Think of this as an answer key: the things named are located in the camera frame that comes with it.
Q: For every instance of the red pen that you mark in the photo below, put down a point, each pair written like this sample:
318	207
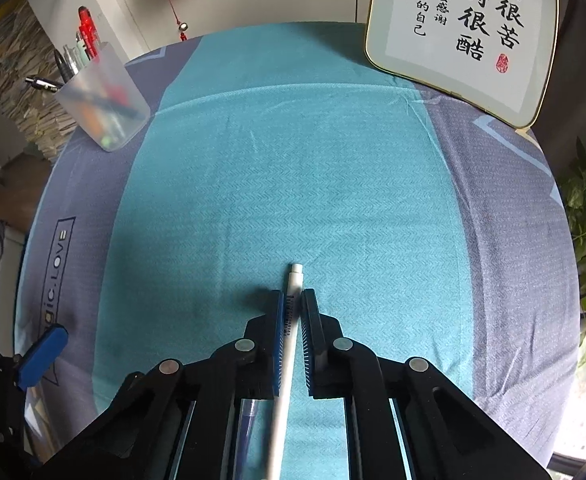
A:
86	27

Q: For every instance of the translucent pen holder cup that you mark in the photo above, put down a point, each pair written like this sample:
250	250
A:
108	105

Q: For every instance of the blue and grey printed tablecloth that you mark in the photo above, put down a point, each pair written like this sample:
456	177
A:
293	185

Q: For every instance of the translucent purple pen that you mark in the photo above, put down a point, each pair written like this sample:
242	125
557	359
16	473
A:
248	420

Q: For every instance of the framed calligraphy sign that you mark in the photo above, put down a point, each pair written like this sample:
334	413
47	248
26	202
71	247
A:
453	25

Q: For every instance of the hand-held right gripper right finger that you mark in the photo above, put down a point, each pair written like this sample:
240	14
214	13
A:
307	345

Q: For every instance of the white pen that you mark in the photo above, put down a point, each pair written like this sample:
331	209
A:
293	300

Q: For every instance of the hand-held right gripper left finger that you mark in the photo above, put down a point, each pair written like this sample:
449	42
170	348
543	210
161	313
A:
276	345

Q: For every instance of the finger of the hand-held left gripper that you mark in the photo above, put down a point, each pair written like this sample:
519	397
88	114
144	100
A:
43	355

